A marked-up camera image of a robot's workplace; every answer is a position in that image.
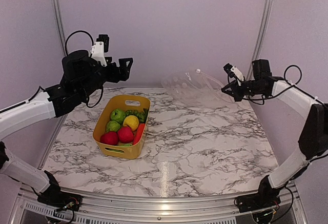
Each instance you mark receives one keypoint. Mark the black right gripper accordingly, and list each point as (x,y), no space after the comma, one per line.
(235,91)

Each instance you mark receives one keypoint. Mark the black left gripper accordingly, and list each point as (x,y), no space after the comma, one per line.
(124,72)

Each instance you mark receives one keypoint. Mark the clear zip top bag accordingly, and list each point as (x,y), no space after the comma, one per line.
(196,89)

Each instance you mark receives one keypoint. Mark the red apple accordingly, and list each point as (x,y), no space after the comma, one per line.
(110,138)
(125,135)

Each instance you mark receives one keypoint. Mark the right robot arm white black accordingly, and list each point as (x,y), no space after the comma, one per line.
(310,144)

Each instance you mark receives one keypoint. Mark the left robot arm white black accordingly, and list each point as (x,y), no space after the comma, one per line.
(18,118)

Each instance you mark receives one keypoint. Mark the yellow plastic basket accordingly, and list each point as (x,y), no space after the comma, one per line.
(124,102)

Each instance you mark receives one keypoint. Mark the green apple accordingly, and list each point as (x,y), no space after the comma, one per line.
(118,115)

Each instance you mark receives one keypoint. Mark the green grape bunch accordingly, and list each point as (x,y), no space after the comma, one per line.
(134,113)

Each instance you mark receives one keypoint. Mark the red apple in basket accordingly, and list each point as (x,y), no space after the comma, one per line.
(125,135)

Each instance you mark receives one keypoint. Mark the orange carrot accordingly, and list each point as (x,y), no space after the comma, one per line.
(139,133)

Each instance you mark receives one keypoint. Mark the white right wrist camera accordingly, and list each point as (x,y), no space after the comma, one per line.
(234,72)

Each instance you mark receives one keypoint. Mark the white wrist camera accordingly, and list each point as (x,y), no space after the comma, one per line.
(234,72)
(99,48)

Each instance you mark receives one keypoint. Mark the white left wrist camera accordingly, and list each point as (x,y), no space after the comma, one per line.
(99,48)

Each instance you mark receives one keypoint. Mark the right aluminium frame post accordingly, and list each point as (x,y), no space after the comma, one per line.
(264,23)

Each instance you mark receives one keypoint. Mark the aluminium frame post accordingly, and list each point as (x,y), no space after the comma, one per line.
(264,23)
(59,24)

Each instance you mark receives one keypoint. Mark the left aluminium frame post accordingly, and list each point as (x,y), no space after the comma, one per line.
(59,24)

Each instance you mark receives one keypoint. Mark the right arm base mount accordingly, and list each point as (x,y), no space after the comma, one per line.
(252,202)

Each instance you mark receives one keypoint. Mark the front aluminium rail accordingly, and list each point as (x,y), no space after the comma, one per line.
(107,208)

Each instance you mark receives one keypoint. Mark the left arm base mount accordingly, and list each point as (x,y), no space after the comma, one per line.
(61,200)

